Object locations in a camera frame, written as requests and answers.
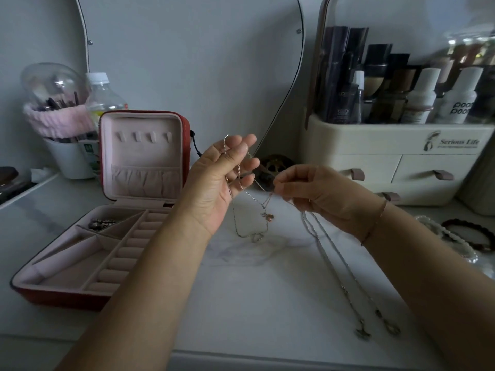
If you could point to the person's left hand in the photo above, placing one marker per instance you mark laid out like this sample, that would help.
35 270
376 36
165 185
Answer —
209 189

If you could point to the person's right hand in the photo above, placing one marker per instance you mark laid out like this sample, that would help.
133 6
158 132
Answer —
328 193

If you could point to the person's left thumb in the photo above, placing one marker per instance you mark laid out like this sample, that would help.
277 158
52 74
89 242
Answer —
230 153

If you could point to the person's right fingers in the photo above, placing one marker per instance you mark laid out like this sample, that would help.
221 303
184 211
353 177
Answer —
288 183

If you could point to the person's right forearm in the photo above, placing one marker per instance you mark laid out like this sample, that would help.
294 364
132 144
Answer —
433 274

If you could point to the person's left forearm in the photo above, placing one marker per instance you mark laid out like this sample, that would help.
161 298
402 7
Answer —
151 289

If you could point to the dark round gold ornament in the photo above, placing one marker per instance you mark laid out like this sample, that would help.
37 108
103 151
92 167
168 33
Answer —
270 166

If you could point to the red jewelry box pink lining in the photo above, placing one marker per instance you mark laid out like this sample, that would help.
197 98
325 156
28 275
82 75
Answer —
143 158

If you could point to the cream small drawer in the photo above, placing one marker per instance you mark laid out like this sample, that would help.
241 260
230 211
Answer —
421 166
375 168

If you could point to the heart-shaped mirror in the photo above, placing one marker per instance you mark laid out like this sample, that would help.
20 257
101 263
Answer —
193 65

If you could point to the cream cosmetic organiser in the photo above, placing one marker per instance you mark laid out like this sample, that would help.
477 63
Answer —
386 139

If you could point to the row of dark cosmetic bottles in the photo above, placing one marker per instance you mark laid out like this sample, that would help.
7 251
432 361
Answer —
371 81

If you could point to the cream wide drawer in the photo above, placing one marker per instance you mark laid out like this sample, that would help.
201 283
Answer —
425 193

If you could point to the clear plastic drink bottle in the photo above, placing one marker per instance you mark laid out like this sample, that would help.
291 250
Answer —
102 98

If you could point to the dark metal jewelry pieces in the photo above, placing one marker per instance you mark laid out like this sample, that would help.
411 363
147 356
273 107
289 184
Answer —
101 224

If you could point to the white lotion bottle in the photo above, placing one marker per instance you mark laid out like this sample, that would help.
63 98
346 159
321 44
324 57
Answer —
458 98
421 96

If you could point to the white brush holder cup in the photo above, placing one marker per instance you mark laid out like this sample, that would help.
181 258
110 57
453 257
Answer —
67 160

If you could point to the pink fluffy headband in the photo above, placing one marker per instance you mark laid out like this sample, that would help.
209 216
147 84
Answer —
58 121

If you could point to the bunch of makeup brushes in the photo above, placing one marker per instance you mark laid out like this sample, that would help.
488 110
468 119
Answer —
58 102

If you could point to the white crumpled tissue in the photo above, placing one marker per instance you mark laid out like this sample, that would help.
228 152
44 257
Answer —
42 175

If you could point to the clear dome holder lid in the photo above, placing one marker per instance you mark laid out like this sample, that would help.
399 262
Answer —
46 81

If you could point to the white tray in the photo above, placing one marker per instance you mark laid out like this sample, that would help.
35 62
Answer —
23 193

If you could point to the brown rounded object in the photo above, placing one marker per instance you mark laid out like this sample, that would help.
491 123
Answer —
7 175

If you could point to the clear organiser lid brown frame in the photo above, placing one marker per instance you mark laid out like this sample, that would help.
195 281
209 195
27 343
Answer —
406 19

